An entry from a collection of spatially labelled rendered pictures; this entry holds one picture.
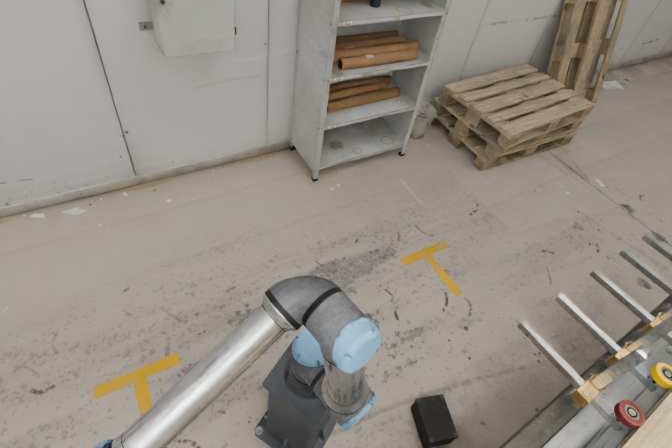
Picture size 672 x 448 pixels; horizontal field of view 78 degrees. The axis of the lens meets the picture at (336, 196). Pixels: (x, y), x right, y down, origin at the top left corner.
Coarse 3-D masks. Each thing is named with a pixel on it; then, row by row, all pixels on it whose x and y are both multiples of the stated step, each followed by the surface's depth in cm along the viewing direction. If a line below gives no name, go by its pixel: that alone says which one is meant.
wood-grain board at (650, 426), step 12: (660, 408) 138; (648, 420) 134; (660, 420) 135; (636, 432) 131; (648, 432) 132; (660, 432) 132; (624, 444) 128; (636, 444) 129; (648, 444) 129; (660, 444) 129
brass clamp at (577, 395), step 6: (588, 378) 151; (582, 384) 148; (588, 384) 147; (576, 390) 145; (582, 390) 145; (588, 390) 145; (594, 390) 146; (600, 390) 146; (576, 396) 146; (582, 396) 144; (588, 396) 144; (594, 396) 144; (576, 402) 147; (582, 402) 144; (588, 402) 142
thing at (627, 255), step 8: (624, 248) 196; (624, 256) 195; (632, 256) 193; (632, 264) 193; (640, 264) 190; (648, 272) 188; (656, 272) 188; (656, 280) 186; (664, 280) 185; (664, 288) 185
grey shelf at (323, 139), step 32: (320, 0) 242; (384, 0) 272; (416, 0) 280; (448, 0) 268; (320, 32) 252; (352, 32) 301; (416, 32) 306; (320, 64) 263; (384, 64) 286; (416, 64) 294; (320, 96) 275; (416, 96) 326; (320, 128) 289; (352, 128) 358; (384, 128) 364; (320, 160) 323; (352, 160) 332
